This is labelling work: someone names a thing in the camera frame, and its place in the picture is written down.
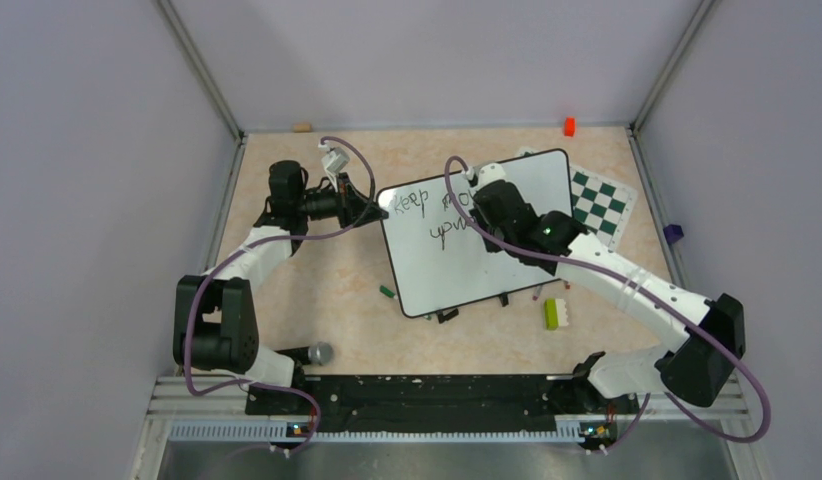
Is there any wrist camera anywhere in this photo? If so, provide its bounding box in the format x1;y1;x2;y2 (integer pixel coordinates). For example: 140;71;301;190
463;162;507;189
319;144;350;190

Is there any cork stopper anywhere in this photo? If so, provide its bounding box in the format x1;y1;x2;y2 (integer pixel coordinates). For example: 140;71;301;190
292;122;313;133

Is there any green white chess mat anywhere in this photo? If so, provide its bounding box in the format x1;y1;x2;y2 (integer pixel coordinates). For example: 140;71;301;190
501;147;639;250

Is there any green cap marker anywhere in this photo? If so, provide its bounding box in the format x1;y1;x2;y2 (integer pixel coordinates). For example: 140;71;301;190
379;285;396;298

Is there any green lego brick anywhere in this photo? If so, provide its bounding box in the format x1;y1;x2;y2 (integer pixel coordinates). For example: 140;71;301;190
543;299;560;331

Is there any orange block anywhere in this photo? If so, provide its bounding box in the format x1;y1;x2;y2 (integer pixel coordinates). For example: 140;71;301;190
563;117;577;137

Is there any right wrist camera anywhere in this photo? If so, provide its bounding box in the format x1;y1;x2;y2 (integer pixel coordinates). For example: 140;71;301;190
463;162;507;189

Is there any slotted cable duct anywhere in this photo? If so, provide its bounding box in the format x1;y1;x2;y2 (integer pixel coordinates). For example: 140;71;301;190
169;420;585;444

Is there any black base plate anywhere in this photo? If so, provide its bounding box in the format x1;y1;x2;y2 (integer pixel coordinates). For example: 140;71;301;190
245;374;639;434

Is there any white whiteboard black frame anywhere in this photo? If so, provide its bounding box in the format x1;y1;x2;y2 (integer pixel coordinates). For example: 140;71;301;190
377;149;572;318

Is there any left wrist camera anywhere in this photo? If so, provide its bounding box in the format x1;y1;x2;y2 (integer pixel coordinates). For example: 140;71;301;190
319;144;350;190

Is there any white lego brick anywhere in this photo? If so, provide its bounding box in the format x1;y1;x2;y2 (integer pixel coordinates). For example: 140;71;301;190
556;299;570;328

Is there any purple block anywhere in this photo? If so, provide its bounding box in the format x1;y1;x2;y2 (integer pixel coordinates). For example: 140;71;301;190
663;224;685;245

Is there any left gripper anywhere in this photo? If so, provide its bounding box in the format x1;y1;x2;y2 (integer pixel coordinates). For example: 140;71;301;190
298;174;389;232

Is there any microphone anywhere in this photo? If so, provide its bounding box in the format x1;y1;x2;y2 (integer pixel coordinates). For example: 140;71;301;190
273;341;335;366

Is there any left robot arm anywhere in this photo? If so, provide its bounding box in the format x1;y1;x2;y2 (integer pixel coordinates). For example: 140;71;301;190
173;160;388;414

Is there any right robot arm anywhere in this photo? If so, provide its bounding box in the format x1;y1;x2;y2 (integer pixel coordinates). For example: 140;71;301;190
471;179;745;412

